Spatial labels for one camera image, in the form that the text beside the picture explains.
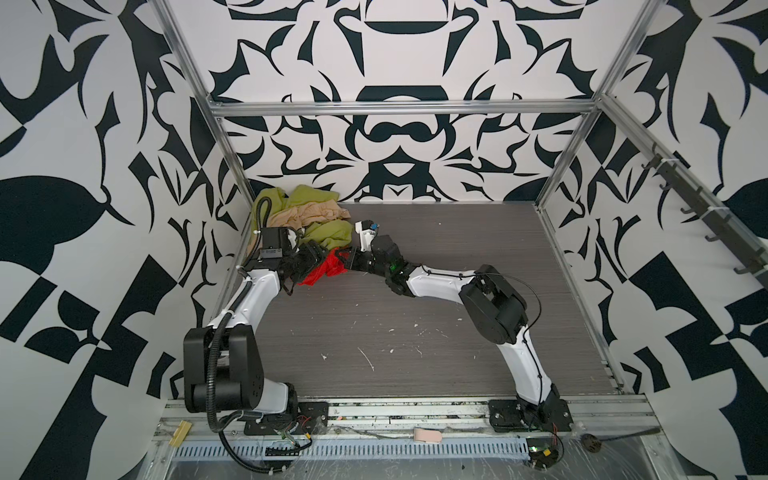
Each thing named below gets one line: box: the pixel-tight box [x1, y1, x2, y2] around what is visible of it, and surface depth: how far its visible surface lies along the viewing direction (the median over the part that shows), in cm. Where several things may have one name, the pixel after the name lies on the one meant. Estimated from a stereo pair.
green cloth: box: [250, 184, 353, 249], surface depth 104 cm
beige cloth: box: [267, 199, 351, 230], surface depth 110 cm
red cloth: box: [298, 247, 350, 287], surface depth 91 cm
